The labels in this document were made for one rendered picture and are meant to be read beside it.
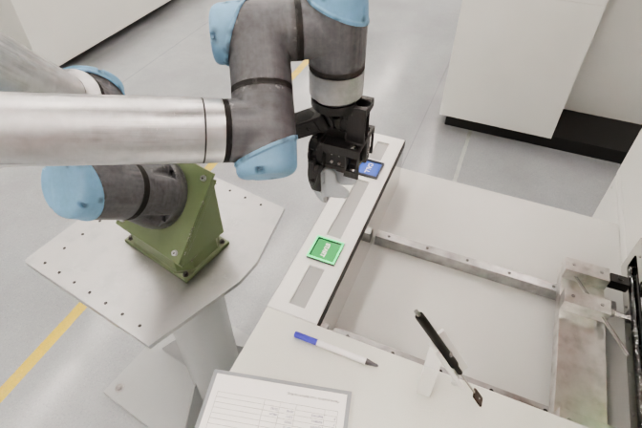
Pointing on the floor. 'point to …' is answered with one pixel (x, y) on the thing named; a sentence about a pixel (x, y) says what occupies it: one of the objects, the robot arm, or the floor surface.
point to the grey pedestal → (179, 371)
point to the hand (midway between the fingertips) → (322, 194)
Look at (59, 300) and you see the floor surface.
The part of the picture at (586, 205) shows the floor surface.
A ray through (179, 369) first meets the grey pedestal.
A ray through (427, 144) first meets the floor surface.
